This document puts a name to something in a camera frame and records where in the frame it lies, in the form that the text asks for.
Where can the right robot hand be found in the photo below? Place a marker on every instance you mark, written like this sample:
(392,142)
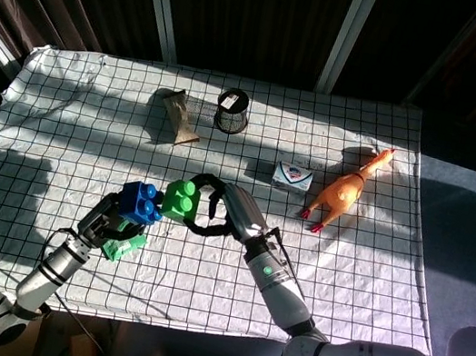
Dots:
(231,214)

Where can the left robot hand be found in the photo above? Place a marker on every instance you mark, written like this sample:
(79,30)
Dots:
(112,225)

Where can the blue toy block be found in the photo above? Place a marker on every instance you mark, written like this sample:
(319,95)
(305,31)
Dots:
(141,202)

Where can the green toy block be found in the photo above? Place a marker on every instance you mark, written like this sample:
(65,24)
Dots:
(181,201)

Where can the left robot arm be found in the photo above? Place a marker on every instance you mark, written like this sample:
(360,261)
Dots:
(12,281)

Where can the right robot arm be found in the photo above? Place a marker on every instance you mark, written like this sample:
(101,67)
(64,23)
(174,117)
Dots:
(331,328)

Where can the green snack packet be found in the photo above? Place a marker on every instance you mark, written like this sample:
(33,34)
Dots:
(124,246)

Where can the white blue soap box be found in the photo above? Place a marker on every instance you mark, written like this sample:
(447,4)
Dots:
(292,177)

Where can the white grid tablecloth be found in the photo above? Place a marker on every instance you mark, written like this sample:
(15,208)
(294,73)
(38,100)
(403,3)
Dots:
(88,138)

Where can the black mesh pen holder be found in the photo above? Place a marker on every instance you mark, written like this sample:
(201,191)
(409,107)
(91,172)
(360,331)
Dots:
(232,111)

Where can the brown paper bag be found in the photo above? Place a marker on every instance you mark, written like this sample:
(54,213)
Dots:
(180,118)

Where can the yellow rubber chicken toy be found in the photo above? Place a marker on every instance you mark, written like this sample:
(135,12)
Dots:
(344,192)

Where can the brown cardboard box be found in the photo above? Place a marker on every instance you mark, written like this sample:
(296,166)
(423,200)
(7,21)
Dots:
(75,343)

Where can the grey metal frame post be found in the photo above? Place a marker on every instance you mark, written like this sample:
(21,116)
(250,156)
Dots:
(161,0)
(348,36)

